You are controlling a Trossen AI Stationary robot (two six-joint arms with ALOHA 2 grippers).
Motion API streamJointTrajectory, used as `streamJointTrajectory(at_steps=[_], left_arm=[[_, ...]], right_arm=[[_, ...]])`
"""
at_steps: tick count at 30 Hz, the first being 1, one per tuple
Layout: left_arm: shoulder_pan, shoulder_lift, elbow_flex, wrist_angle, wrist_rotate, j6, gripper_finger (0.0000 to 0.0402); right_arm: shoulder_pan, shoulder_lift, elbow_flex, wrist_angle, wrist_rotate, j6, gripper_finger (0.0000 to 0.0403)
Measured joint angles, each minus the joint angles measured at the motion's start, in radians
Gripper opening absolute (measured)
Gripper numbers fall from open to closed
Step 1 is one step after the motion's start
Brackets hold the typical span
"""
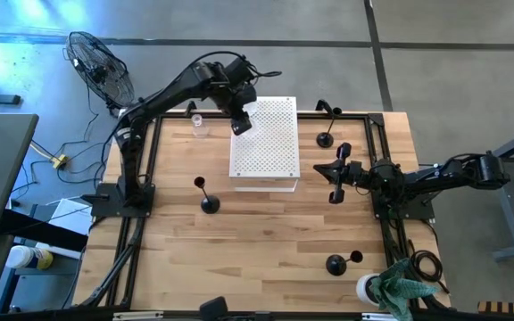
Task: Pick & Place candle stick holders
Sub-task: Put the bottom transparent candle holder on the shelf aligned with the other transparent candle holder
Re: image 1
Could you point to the black yellow striped object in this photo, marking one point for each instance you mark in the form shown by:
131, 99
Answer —
507, 307

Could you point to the black metal candlestick holder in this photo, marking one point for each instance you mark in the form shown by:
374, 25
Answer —
336, 265
210, 204
325, 139

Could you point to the white metal bracket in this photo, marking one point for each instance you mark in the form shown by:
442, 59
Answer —
375, 317
136, 315

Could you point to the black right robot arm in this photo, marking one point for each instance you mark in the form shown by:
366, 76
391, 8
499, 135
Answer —
444, 176

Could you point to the white roll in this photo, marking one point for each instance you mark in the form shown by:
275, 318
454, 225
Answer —
363, 290

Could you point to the black desk beam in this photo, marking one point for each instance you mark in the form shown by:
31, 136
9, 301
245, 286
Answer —
38, 232

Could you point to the green cloth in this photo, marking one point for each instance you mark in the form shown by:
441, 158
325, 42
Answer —
395, 287

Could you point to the black table clamp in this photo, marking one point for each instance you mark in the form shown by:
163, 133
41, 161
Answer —
323, 105
190, 108

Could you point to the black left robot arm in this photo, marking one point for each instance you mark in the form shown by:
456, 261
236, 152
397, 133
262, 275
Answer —
168, 91

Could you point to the yellow power plug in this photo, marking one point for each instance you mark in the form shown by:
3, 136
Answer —
60, 161

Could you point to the white perforated metal shelf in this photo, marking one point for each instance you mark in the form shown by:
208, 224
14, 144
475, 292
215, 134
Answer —
275, 147

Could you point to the black rounded object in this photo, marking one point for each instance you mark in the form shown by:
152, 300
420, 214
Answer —
213, 308

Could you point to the black aluminium table frame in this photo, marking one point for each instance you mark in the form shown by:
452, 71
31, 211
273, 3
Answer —
176, 115

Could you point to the white paper sheet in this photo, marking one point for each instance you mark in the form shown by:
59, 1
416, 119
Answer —
72, 214

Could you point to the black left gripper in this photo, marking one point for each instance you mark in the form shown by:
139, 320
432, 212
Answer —
241, 122

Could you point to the black floor fan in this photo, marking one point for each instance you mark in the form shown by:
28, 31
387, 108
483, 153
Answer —
101, 73

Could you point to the white bottle yellow cap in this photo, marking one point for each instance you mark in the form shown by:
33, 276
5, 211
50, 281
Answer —
22, 257

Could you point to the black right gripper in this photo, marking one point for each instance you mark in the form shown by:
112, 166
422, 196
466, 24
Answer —
355, 173

